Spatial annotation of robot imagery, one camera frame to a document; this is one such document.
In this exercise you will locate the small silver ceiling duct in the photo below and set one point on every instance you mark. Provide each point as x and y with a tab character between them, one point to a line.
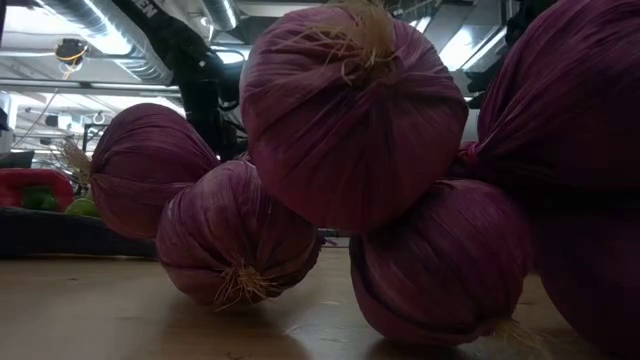
222	15

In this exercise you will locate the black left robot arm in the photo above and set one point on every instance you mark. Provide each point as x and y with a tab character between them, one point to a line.
165	35

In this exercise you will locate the large ribbed ceiling duct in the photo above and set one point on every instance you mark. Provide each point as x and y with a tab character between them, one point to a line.
145	70

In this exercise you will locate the long ceiling light strip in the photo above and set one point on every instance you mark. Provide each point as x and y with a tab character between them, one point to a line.
125	86

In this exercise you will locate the green cucumber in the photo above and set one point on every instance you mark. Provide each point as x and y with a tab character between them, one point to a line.
82	207

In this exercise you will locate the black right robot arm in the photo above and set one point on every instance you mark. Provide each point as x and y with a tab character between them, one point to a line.
527	20

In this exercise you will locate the dark computer monitor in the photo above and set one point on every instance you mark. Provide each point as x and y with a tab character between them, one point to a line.
17	159

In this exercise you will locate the round dark ceiling fixture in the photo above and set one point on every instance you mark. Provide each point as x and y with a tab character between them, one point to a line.
71	50

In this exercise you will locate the red bell pepper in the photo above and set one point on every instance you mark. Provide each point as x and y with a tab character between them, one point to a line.
30	177

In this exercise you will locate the black metal frame stand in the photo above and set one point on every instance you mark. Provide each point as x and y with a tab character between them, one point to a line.
95	127

